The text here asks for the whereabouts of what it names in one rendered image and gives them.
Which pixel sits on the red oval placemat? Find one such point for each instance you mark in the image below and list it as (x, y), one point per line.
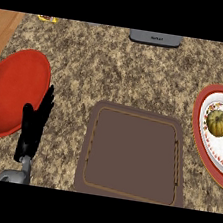
(197, 129)

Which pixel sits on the brown rectangular tray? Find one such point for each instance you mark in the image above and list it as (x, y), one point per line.
(133, 155)

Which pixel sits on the yellow packet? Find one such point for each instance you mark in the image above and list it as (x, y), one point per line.
(47, 18)

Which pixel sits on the grey appliance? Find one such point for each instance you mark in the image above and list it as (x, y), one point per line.
(155, 38)

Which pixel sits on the yellow-green squash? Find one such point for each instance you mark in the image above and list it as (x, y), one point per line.
(217, 122)

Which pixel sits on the red oval plate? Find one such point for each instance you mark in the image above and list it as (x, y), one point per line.
(11, 92)

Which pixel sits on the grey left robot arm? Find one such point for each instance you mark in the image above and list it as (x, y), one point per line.
(18, 173)

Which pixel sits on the white floral plate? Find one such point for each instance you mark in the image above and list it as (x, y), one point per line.
(221, 140)

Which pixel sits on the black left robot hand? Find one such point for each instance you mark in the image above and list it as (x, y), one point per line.
(32, 128)

